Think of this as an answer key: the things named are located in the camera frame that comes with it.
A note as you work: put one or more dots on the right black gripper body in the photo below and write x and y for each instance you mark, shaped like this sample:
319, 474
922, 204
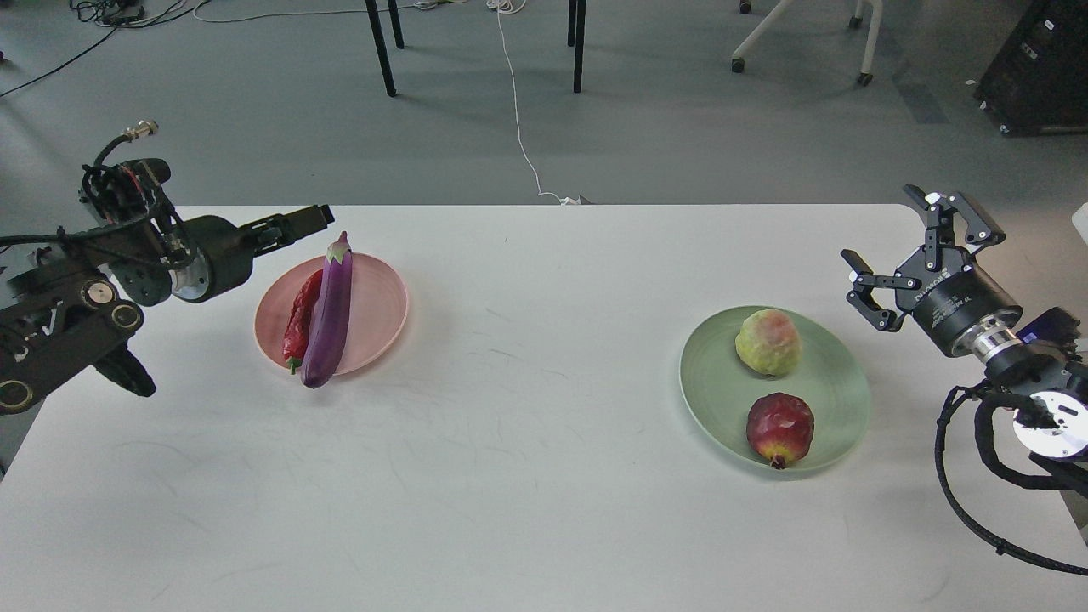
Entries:
951, 297

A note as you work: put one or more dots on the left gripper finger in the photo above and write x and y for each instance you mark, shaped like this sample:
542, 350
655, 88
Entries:
303, 222
269, 241

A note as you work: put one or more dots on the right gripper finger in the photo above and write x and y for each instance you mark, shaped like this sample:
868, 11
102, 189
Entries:
953, 221
865, 281

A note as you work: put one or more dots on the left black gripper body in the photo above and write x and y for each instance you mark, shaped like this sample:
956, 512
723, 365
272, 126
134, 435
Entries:
223, 256

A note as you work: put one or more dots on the purple eggplant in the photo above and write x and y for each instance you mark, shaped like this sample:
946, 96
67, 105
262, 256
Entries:
330, 325

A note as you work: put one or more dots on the red chili pepper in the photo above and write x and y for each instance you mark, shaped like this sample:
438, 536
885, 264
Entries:
295, 338

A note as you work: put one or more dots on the green-pink custard apple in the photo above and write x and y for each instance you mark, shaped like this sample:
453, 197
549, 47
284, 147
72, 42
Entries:
769, 343

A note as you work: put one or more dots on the red pomegranate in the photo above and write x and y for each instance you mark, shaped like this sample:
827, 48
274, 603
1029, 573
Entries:
779, 428

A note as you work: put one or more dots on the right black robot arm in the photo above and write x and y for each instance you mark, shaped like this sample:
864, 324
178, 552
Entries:
1029, 423

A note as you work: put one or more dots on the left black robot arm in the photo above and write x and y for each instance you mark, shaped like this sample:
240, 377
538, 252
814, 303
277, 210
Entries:
85, 294

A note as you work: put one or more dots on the pink plate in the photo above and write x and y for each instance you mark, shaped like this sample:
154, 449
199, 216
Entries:
380, 305

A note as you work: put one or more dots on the black equipment case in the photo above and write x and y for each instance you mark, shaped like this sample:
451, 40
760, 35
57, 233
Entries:
1037, 82

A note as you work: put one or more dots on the green plate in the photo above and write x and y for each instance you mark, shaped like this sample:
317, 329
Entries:
719, 390

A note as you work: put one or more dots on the white chair base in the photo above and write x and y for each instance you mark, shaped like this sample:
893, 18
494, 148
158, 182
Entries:
865, 15

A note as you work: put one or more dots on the black table leg left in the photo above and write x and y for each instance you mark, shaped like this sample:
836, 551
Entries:
377, 33

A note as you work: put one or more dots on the black table leg rear-left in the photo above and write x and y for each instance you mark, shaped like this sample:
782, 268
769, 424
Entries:
397, 27

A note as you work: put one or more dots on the black table leg rear-right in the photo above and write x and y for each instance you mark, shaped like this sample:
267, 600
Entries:
572, 7

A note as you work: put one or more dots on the black table leg right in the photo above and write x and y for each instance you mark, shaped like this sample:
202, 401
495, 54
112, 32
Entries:
580, 42

